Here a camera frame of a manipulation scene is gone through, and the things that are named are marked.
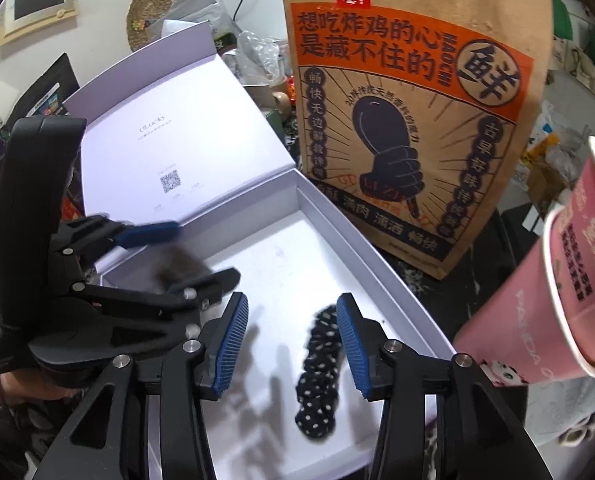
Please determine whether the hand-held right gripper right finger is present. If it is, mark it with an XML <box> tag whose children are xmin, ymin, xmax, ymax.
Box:
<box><xmin>335</xmin><ymin>292</ymin><xmax>553</xmax><ymax>480</ymax></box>

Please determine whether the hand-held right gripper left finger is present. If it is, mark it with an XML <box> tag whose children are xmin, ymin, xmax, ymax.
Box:
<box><xmin>30</xmin><ymin>291</ymin><xmax>250</xmax><ymax>480</ymax></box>

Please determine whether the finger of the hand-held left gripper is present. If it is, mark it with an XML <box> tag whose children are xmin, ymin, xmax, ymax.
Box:
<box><xmin>31</xmin><ymin>266</ymin><xmax>243</xmax><ymax>387</ymax></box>
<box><xmin>51</xmin><ymin>214</ymin><xmax>181</xmax><ymax>282</ymax></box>

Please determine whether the brown furry scrunchie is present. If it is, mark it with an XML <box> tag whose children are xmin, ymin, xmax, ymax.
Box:
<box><xmin>154</xmin><ymin>245</ymin><xmax>217</xmax><ymax>292</ymax></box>

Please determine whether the black polka dot scrunchie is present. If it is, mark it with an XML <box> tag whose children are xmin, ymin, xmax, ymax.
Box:
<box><xmin>293</xmin><ymin>302</ymin><xmax>351</xmax><ymax>443</ymax></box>

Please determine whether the white gift box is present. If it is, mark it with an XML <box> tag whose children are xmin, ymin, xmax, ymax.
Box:
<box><xmin>60</xmin><ymin>20</ymin><xmax>455</xmax><ymax>480</ymax></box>

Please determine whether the dark printed box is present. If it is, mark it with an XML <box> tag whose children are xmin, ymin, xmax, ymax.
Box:
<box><xmin>20</xmin><ymin>52</ymin><xmax>81</xmax><ymax>122</ymax></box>

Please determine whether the pink paper cup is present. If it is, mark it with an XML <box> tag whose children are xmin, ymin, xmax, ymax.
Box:
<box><xmin>452</xmin><ymin>207</ymin><xmax>595</xmax><ymax>386</ymax></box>
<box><xmin>552</xmin><ymin>135</ymin><xmax>595</xmax><ymax>366</ymax></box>

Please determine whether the clear plastic bag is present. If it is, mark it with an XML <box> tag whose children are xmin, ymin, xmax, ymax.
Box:
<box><xmin>236</xmin><ymin>29</ymin><xmax>289</xmax><ymax>87</ymax></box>

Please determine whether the woven straw coaster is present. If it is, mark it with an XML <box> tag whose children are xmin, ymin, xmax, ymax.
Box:
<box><xmin>126</xmin><ymin>0</ymin><xmax>174</xmax><ymax>52</ymax></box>

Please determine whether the grey plastic mailer bag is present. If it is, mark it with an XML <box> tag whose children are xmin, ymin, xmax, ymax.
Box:
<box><xmin>161</xmin><ymin>0</ymin><xmax>244</xmax><ymax>47</ymax></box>

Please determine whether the kraft paper bag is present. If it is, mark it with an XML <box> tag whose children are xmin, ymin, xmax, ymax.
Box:
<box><xmin>276</xmin><ymin>0</ymin><xmax>553</xmax><ymax>281</ymax></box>

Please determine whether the white picture frame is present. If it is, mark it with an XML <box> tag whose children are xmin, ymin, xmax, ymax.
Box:
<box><xmin>0</xmin><ymin>0</ymin><xmax>84</xmax><ymax>47</ymax></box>

